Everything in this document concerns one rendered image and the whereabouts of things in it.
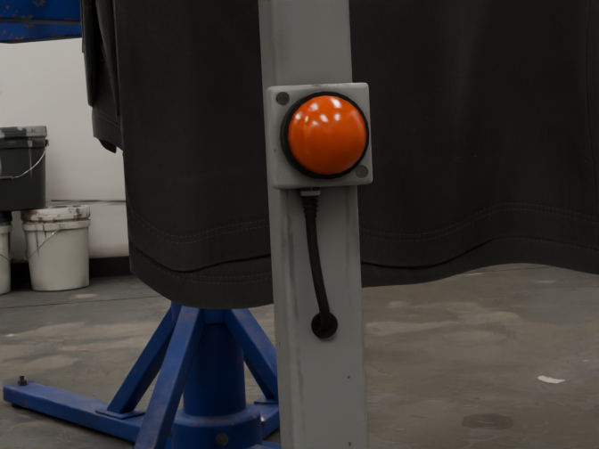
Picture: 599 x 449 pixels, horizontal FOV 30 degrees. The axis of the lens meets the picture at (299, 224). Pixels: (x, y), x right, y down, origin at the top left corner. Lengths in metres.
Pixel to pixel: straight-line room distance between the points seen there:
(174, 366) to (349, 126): 1.57
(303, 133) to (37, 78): 4.97
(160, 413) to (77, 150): 3.54
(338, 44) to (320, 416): 0.19
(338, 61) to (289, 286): 0.11
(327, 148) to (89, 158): 4.96
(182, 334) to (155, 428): 0.20
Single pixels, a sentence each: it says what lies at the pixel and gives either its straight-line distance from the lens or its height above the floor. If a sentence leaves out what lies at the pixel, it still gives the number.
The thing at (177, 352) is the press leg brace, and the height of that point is 0.26.
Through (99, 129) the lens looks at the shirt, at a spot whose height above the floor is 0.66.
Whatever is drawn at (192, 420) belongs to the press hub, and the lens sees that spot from 2.21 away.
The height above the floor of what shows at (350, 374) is 0.53.
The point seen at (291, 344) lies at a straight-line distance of 0.56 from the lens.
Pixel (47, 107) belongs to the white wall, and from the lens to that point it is 5.47.
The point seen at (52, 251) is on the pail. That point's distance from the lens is 5.13.
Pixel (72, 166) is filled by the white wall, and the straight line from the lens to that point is 5.46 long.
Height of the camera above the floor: 0.65
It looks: 5 degrees down
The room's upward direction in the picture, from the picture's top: 3 degrees counter-clockwise
